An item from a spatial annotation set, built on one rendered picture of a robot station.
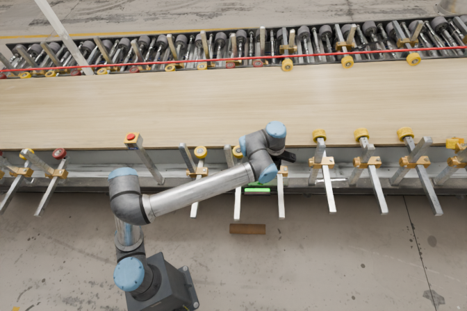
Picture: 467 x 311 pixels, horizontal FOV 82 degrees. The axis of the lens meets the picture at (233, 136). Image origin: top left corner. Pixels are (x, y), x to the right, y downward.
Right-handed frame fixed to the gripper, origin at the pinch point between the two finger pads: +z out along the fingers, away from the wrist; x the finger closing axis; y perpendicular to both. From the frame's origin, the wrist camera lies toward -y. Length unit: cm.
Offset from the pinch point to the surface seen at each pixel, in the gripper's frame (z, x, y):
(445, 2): 85, -317, -248
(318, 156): -3.1, -6.0, -21.8
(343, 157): 33, -28, -47
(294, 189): 32.6, -3.7, -11.6
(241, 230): 94, 5, 27
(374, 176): 5, 2, -51
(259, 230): 94, 4, 12
